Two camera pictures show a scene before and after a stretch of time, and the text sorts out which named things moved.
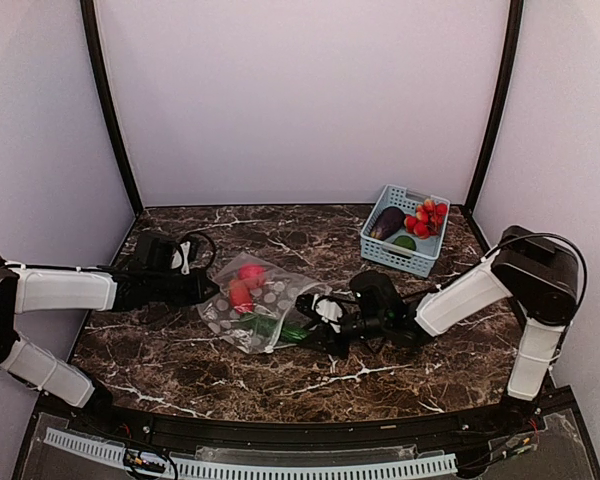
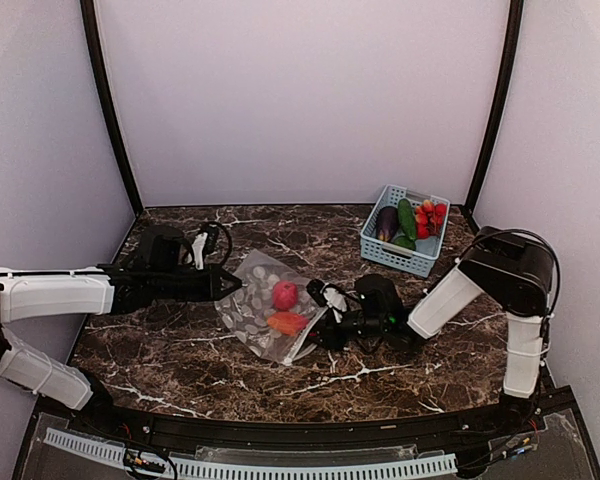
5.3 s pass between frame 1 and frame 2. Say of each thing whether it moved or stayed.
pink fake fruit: moved
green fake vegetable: moved
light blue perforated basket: stayed
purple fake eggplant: stayed
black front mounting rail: stayed
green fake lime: stayed
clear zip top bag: moved
